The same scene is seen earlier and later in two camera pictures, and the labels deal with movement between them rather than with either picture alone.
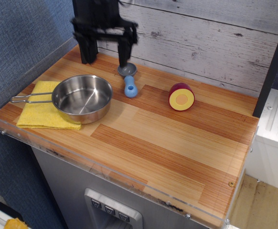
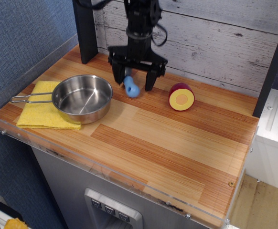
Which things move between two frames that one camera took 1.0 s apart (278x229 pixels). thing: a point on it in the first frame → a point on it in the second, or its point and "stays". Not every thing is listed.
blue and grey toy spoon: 130,89 stays
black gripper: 92,18 → 138,54
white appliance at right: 269,161 stays
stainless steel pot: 79,98 stays
